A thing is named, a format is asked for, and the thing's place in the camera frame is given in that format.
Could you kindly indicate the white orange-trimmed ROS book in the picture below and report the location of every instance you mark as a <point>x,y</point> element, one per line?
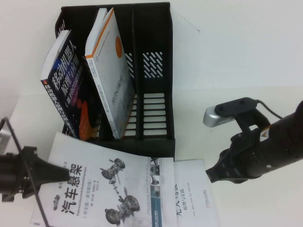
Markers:
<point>111,71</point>

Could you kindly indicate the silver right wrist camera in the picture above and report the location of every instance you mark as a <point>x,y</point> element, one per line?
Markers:
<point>217,117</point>

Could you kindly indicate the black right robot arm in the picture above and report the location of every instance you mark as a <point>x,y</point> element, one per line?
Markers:
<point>284,142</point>

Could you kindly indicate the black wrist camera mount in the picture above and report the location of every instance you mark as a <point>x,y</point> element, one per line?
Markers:
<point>253,120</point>

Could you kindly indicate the white self-driving car book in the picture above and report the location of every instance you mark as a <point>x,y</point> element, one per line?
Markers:
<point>194,179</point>

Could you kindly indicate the white car suspension book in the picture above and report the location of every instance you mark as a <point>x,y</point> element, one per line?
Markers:
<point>94,160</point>

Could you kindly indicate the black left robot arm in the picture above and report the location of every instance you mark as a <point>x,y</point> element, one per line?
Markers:
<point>5,175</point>

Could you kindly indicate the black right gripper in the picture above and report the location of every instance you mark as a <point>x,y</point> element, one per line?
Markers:
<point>243,156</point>

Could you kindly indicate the black plastic book stand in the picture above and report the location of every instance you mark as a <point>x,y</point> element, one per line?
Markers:
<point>154,94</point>

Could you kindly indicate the dark blue robotics book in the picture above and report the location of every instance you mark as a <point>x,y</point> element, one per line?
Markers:
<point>64,94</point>

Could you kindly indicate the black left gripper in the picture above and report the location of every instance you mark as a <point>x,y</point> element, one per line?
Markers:
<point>26,172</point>

